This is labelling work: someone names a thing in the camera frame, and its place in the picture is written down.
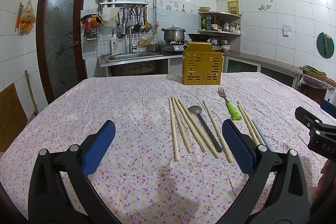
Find white soap bottle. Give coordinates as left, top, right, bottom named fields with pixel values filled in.
left=110, top=34, right=117, bottom=55

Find green handled fork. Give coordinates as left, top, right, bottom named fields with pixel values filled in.
left=218, top=88, right=241, bottom=121

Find corner shelf with bottles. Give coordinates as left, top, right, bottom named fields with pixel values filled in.
left=198, top=11, right=241, bottom=36

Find wooden board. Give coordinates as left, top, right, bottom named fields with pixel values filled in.
left=0, top=83, right=28, bottom=152

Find grey metal spoon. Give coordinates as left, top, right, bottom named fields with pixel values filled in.
left=188, top=105, right=222, bottom=152

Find yellow perforated utensil holder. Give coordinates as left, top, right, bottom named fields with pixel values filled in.
left=182, top=42, right=223, bottom=85

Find black wok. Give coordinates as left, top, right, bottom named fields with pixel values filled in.
left=188, top=34, right=222, bottom=42

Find green round cutting board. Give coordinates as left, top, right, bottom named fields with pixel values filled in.
left=317, top=32, right=335, bottom=59

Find steel faucet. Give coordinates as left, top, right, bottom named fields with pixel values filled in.
left=123, top=18, right=134, bottom=53

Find wall utensil rack shelf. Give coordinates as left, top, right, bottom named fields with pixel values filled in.
left=100, top=0, right=149, bottom=7

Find gas stove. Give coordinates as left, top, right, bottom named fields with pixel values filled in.
left=157, top=40, right=187, bottom=53

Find person right hand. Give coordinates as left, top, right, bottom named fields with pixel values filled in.
left=313, top=160, right=335, bottom=202

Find steel kitchen sink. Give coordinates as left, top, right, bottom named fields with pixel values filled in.
left=98, top=52, right=169, bottom=77

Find dark red framed glass door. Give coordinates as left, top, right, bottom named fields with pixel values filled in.
left=36, top=0, right=87, bottom=103

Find stacked bowls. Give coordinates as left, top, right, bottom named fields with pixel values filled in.
left=210, top=39, right=231, bottom=52

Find lower kitchen cabinets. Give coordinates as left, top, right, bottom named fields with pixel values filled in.
left=223, top=52, right=303, bottom=89

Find hanging orange plastic bag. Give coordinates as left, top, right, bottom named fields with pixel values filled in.
left=15, top=0, right=36, bottom=34

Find steel cooking pot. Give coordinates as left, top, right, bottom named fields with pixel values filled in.
left=161, top=26, right=186, bottom=43

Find yellow wall poster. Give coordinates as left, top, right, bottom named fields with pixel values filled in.
left=227, top=0, right=240, bottom=15

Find floral pink tablecloth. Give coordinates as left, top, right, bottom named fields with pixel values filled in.
left=1, top=73, right=335, bottom=223

